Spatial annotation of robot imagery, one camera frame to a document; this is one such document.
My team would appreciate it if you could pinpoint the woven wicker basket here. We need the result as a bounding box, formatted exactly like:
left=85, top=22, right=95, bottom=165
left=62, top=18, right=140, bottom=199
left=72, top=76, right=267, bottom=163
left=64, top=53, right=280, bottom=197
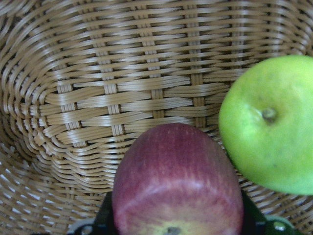
left=0, top=0, right=313, bottom=235

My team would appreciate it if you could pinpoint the red apple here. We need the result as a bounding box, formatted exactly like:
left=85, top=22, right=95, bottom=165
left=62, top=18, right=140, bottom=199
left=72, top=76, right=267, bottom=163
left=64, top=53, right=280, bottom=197
left=112, top=123, right=244, bottom=235

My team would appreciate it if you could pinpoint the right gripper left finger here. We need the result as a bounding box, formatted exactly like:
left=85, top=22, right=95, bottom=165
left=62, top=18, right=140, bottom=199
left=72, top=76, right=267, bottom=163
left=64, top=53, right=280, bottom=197
left=93, top=192, right=115, bottom=235

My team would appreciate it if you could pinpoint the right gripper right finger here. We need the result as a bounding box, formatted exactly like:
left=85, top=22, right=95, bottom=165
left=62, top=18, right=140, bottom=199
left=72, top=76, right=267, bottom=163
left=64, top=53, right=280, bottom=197
left=241, top=190, right=266, bottom=235

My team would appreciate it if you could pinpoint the green apple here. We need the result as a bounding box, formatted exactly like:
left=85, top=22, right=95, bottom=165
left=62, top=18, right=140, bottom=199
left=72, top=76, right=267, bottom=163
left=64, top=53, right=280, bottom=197
left=219, top=55, right=313, bottom=195

